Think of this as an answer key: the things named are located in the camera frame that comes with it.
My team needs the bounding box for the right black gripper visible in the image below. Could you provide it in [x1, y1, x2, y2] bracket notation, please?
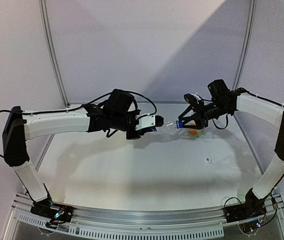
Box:
[178, 100, 232, 130]

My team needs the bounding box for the blue pepsi bottle cap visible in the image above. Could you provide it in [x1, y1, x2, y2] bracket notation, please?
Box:
[176, 120, 183, 129]

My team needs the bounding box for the clear pepsi bottle blue label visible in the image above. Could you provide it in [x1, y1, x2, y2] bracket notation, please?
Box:
[151, 121, 178, 134]

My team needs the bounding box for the clear tea bottle white label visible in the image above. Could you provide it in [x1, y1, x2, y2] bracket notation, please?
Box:
[187, 120, 204, 138]

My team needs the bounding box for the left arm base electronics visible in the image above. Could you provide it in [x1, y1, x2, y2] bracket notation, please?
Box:
[31, 200, 74, 229]

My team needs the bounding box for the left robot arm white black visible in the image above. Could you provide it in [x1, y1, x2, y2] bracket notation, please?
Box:
[2, 89, 156, 217]

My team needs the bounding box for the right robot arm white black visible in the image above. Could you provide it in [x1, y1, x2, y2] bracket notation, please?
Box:
[176, 79, 284, 218]

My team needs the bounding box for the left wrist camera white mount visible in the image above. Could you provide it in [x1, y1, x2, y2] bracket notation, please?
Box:
[135, 113, 164, 131]

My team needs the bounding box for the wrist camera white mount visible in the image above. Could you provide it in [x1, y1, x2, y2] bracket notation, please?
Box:
[135, 113, 164, 131]
[184, 93, 203, 105]

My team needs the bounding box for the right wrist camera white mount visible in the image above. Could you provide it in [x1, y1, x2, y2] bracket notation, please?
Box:
[184, 93, 203, 105]

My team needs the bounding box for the right wall metal post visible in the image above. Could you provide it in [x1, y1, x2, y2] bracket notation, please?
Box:
[232, 0, 256, 89]

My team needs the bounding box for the wall metal post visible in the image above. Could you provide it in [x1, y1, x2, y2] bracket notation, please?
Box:
[39, 0, 69, 107]
[232, 0, 256, 89]

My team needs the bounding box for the aluminium front rail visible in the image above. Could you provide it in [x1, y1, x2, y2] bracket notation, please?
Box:
[3, 194, 284, 240]

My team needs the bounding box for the left wall metal post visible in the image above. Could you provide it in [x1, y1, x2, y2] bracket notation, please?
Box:
[39, 0, 69, 107]

